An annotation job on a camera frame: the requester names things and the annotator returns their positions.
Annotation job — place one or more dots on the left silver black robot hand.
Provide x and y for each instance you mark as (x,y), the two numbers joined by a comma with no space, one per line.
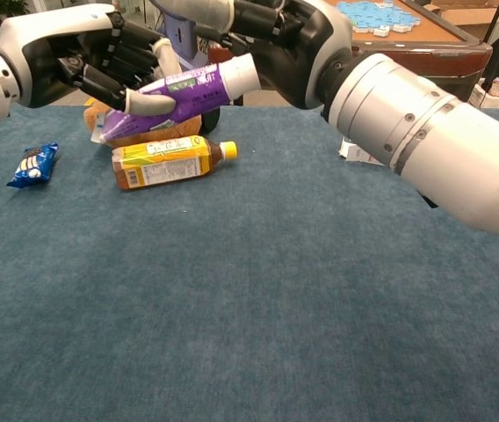
(56,26)

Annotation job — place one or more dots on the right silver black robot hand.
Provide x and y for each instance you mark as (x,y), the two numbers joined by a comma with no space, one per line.
(302,44)

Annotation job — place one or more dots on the purple white toothpaste tube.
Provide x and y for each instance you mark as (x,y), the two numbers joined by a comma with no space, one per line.
(197,92)

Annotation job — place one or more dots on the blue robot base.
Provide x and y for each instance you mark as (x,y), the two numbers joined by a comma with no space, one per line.
(175,26)

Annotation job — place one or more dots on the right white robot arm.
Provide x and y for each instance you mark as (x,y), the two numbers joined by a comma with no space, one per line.
(443,145)

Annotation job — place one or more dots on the white pink carton box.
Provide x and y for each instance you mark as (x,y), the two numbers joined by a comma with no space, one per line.
(355,154)

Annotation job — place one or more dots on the blue felt table cover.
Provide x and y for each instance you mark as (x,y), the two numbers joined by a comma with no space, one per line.
(232,307)

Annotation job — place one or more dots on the blue mahjong tile pile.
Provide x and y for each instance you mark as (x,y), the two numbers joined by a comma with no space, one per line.
(377,15)

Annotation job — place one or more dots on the brown mahjong table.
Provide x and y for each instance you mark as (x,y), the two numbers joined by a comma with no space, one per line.
(407,48)

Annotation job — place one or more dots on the blue cookie packet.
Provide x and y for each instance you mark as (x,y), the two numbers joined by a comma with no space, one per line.
(32,165)

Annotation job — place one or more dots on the brown plush toy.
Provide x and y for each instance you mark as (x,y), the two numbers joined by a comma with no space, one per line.
(179,129)

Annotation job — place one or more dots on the cardboard box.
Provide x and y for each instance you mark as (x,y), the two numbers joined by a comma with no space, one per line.
(465,15)

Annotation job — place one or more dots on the tea bottle yellow label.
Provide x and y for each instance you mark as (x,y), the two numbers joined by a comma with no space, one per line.
(161,162)

